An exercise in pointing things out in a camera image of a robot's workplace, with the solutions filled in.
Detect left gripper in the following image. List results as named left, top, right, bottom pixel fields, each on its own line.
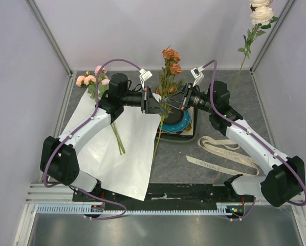
left=121, top=87, right=167, bottom=115

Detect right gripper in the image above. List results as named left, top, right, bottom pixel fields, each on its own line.
left=163, top=82, right=216, bottom=114

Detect orange flower stem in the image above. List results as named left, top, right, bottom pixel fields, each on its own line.
left=152, top=46, right=183, bottom=161

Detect cream ribbon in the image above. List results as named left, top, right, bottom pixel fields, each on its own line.
left=186, top=136, right=259, bottom=177

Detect white wrapping paper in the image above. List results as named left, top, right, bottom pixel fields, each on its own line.
left=59, top=93, right=160, bottom=200

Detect pink flower stems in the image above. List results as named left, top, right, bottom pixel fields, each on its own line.
left=75, top=65, right=127, bottom=155

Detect white flower stem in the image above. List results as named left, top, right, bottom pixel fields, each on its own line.
left=231, top=0, right=279, bottom=92

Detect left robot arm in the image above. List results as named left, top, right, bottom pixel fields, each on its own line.
left=40, top=73, right=166, bottom=201

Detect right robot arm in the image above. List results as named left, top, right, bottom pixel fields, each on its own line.
left=162, top=81, right=306, bottom=207

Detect blue plate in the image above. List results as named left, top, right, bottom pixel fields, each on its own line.
left=161, top=109, right=192, bottom=134

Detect dark green tray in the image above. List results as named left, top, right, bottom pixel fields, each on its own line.
left=154, top=84, right=200, bottom=144

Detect wooden puzzle board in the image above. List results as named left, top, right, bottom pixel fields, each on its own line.
left=155, top=106, right=196, bottom=138

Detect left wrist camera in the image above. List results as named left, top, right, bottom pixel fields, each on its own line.
left=139, top=68, right=152, bottom=89

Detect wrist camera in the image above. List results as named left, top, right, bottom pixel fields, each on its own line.
left=139, top=68, right=152, bottom=89
left=190, top=66, right=204, bottom=87

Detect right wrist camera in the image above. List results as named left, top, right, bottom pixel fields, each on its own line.
left=190, top=66, right=204, bottom=87

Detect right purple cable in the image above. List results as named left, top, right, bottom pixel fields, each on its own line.
left=201, top=60, right=306, bottom=222

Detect purple cable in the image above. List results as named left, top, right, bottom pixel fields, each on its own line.
left=201, top=60, right=306, bottom=222
left=42, top=58, right=146, bottom=220

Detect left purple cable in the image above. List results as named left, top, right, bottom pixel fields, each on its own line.
left=42, top=58, right=146, bottom=220

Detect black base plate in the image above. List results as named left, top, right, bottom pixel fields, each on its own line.
left=72, top=182, right=255, bottom=211

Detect left aluminium frame post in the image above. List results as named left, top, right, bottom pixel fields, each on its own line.
left=25, top=0, right=73, bottom=77

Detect grey cable duct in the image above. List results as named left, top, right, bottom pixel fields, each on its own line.
left=37, top=204, right=241, bottom=216

